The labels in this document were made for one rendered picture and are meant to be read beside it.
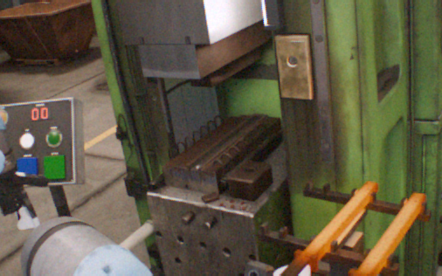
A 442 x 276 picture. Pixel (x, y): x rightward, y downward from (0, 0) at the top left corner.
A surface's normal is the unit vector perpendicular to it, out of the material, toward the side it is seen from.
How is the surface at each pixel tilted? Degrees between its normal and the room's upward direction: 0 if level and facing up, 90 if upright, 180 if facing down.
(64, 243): 10
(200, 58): 90
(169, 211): 90
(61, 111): 60
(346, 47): 90
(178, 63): 90
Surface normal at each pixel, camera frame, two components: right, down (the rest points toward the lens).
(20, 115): -0.18, -0.10
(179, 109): 0.84, 0.11
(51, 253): -0.48, -0.62
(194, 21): -0.53, 0.41
